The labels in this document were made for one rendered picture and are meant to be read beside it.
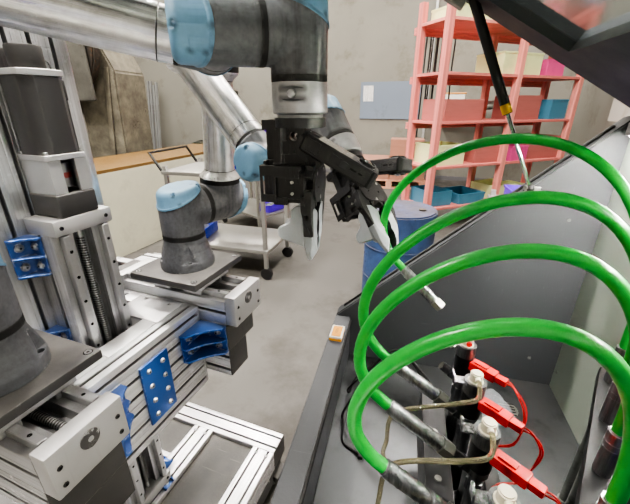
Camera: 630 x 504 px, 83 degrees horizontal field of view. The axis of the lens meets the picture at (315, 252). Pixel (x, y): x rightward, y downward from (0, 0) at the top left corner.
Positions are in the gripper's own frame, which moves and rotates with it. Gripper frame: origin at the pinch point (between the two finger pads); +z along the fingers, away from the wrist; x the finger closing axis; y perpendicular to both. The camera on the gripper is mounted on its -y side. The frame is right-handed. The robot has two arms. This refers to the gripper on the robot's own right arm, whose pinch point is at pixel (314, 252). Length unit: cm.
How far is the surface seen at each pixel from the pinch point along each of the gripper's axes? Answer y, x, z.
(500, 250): -21.6, 17.7, -9.5
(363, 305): -9.0, 9.9, 2.7
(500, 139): -25.2, -6.0, -17.1
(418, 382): -17.1, 10.0, 13.7
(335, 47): 147, -776, -130
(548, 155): -206, -515, 44
